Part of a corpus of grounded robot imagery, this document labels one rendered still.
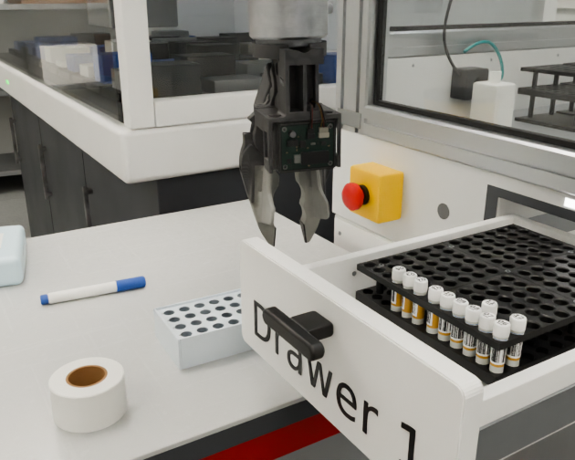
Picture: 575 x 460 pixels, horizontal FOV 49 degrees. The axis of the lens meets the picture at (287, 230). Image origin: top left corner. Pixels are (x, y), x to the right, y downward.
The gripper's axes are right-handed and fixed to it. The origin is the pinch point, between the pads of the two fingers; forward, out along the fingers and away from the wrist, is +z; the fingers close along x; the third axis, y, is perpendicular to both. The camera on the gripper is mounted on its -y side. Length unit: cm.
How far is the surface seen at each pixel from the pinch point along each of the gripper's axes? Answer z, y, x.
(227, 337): 11.6, 1.0, -7.4
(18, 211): 90, -303, -75
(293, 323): -1.1, 22.1, -5.6
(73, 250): 13.8, -37.0, -25.7
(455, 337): 2.2, 22.5, 8.1
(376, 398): 2.7, 27.7, -1.1
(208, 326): 10.6, -0.3, -9.3
